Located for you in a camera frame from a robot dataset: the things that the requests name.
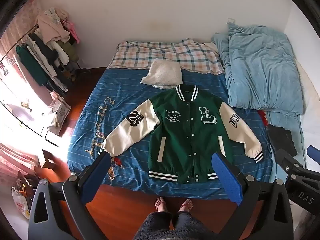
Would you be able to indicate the black bag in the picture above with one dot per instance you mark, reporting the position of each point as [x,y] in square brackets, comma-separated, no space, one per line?
[28,183]

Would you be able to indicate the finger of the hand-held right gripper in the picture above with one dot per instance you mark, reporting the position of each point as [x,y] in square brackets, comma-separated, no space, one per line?
[290,158]
[314,151]

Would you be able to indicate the red cloth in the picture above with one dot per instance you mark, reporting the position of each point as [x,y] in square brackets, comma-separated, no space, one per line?
[263,117]

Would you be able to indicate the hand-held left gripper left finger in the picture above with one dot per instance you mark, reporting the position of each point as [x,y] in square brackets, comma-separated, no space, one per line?
[98,172]

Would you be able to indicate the white plastic bag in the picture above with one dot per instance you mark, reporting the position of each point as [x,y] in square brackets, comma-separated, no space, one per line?
[20,205]

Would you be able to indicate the person's left leg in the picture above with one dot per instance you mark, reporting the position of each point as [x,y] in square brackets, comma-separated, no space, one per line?
[157,226]

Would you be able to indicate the person's leg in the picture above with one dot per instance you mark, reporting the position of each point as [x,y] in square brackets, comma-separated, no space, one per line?
[157,226]
[187,221]

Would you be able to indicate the white fluffy pillow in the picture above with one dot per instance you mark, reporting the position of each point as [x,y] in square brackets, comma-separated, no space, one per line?
[163,73]

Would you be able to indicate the clothes rack with hanging clothes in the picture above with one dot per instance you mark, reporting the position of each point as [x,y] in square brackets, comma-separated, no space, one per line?
[47,52]

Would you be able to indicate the light blue duvet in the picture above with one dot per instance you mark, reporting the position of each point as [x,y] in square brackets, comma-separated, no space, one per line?
[260,70]

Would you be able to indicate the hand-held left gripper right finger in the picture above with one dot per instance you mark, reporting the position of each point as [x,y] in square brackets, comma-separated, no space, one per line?
[226,177]

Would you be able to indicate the beige paper bag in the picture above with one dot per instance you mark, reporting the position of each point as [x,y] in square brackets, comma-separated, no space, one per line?
[58,113]

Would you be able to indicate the green and cream varsity jacket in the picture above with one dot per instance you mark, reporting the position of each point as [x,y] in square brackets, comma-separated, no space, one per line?
[190,130]

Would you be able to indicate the dark folded clothes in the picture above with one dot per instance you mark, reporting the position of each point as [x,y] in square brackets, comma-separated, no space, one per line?
[281,138]

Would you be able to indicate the plaid blanket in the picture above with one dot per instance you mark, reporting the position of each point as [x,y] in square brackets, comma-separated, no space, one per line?
[140,55]

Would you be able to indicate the small wooden stool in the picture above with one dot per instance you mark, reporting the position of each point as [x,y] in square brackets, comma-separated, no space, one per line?
[48,158]

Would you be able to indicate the person's right leg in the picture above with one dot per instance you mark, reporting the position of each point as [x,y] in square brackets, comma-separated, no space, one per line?
[187,221]

